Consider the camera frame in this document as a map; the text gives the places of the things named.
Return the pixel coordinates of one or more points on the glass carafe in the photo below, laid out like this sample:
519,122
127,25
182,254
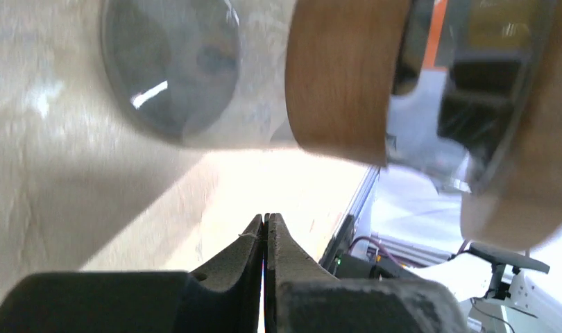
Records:
201,74

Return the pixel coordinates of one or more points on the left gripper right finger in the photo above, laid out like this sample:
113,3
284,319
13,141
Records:
301,296

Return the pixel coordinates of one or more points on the clear glass dripper cone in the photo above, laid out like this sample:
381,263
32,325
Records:
463,77

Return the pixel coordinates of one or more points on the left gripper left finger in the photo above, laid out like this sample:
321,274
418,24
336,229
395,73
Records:
222,295

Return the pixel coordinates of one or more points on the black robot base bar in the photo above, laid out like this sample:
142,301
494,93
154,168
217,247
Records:
339,257

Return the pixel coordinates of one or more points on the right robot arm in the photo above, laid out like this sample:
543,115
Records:
501,277

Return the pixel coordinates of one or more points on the aluminium frame rail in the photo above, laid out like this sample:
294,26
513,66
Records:
403,211

